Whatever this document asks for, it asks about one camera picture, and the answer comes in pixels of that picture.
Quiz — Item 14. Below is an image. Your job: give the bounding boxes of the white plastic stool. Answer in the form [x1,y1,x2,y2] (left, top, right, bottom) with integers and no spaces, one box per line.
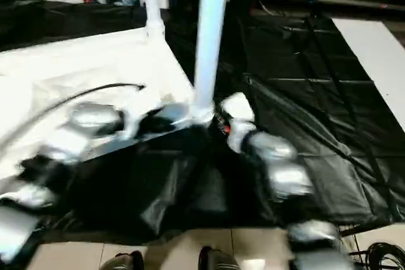
[0,26,216,201]

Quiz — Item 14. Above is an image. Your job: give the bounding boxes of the black glossy mat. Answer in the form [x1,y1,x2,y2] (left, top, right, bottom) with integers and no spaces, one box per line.
[0,0,405,245]

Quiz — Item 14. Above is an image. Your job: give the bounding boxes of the dark rounded robot body part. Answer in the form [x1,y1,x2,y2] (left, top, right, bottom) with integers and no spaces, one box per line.
[198,245,241,270]
[103,250,144,270]

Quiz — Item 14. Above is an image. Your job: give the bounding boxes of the black horizontal bar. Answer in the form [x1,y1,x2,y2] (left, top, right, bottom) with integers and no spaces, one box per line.
[261,0,405,10]

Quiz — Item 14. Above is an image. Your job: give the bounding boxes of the white flat board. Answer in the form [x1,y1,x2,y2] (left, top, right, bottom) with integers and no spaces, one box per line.
[330,18,405,132]

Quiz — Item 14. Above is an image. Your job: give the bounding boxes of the black metal table leg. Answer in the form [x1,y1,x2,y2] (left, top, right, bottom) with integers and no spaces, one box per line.
[340,224,380,238]

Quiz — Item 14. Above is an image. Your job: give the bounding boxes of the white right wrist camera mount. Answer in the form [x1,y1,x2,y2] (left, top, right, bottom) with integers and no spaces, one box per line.
[220,92,257,154]

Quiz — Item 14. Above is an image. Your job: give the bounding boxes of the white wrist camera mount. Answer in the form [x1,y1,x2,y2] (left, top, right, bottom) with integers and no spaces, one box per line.
[121,92,165,140]
[220,92,257,154]

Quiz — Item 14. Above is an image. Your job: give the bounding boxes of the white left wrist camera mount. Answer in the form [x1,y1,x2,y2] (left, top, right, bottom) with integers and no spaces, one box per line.
[121,92,165,140]

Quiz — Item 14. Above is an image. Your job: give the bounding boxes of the coiled black floor cables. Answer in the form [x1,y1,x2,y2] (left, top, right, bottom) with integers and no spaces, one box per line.
[363,242,405,270]

